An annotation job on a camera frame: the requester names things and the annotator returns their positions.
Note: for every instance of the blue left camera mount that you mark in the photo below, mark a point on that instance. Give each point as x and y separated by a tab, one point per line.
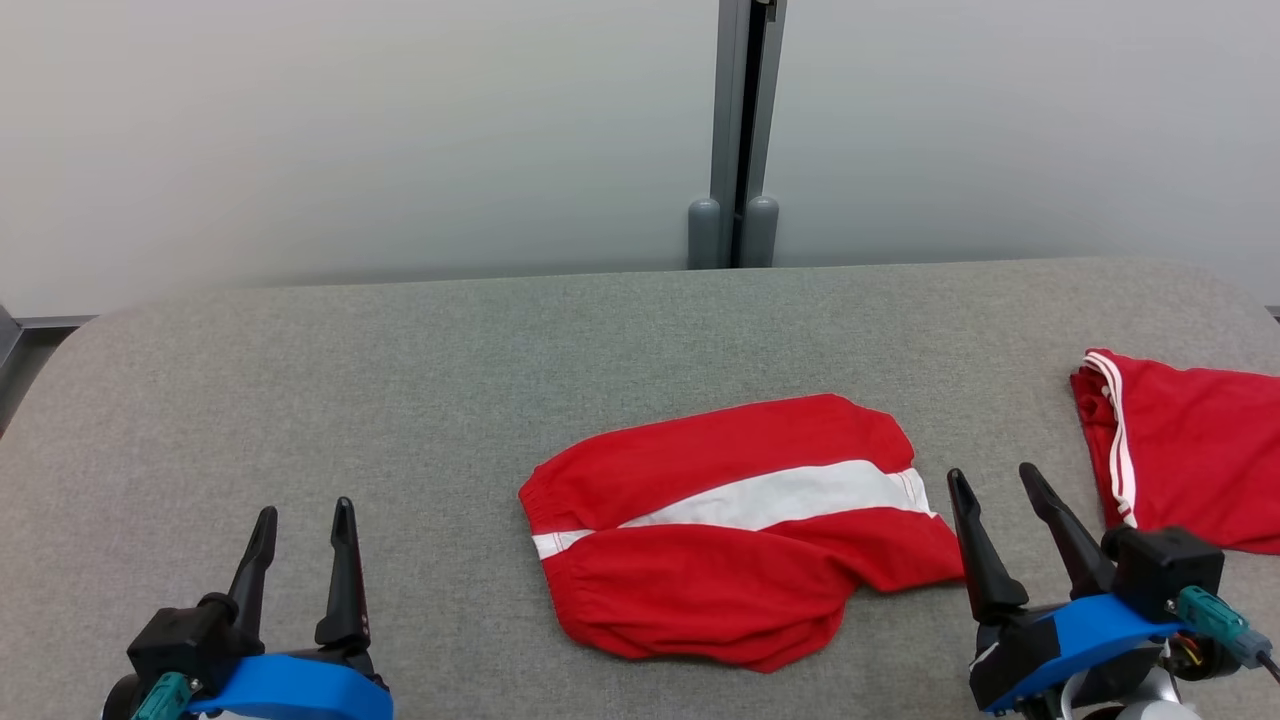
300	690

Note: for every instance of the teal right camera connector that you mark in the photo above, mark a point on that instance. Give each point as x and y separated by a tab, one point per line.
1215	620

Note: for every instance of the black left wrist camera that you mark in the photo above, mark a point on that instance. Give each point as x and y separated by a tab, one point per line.
180	640

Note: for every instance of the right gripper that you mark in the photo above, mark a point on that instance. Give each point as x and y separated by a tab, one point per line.
1110	695

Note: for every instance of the red white basketball jersey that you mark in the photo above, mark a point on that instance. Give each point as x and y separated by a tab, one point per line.
1190	450

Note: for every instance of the teal camera connector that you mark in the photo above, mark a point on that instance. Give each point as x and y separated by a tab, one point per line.
160	698
1215	620

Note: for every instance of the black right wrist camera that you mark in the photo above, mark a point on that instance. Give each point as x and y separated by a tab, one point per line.
1165	570

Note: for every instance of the blue right camera mount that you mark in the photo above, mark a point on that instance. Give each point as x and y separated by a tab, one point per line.
1080	630

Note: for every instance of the teal left camera connector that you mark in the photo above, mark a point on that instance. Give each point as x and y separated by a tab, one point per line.
160	698

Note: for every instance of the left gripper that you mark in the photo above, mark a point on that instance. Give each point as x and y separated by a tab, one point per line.
120	700

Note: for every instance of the red shorts white stripe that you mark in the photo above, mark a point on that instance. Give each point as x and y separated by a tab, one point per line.
720	590

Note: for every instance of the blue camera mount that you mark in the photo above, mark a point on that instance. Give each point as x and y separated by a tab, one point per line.
1080	630
300	690

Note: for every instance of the grey metal partition post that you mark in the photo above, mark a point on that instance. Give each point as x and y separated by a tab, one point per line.
738	90

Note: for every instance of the grey wall skirting strip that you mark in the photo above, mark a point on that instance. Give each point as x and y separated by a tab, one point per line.
55	322

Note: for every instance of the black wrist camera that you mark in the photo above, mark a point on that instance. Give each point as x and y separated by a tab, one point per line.
1165	570
180	640

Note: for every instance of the grey cylindrical post foot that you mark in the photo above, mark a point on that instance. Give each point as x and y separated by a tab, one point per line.
760	232
703	235

